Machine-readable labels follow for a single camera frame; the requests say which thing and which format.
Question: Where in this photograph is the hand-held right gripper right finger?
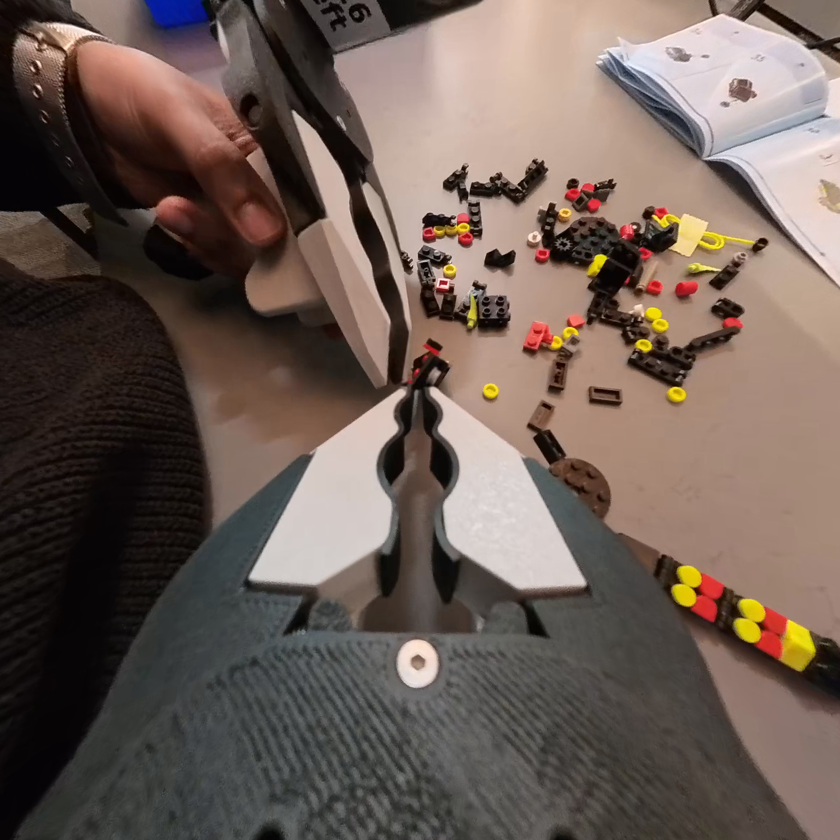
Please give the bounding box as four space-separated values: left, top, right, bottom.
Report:
422 386 588 616

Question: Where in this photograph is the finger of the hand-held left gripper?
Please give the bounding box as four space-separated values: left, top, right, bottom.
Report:
245 113 403 391
354 163 413 383

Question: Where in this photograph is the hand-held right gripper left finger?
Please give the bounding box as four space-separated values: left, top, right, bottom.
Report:
245 387 416 614

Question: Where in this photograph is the black red lego car assembly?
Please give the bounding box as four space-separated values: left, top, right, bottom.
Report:
402 338 454 395

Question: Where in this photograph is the pile of lego pieces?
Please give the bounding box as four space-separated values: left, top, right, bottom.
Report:
400 157 770 447

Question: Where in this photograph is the small black round lego plate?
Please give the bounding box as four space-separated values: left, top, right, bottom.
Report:
548 457 613 521

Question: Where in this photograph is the large black round lego plate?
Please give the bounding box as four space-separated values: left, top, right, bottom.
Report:
556 217 623 265

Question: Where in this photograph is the red yellow black lego snake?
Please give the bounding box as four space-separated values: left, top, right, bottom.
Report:
617 532 840 698

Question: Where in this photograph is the lego instruction booklet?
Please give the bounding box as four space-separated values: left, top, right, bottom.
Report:
596 13 840 287

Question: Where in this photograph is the person's left hand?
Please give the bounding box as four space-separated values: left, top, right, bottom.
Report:
67 42 290 278

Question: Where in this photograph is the blue plastic storage bin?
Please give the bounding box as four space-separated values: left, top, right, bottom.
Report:
144 0 211 28

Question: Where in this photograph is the grey strap wristwatch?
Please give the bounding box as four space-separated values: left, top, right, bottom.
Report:
13 20 129 227

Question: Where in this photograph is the lime cord with tape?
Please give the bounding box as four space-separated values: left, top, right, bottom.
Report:
655 209 770 258

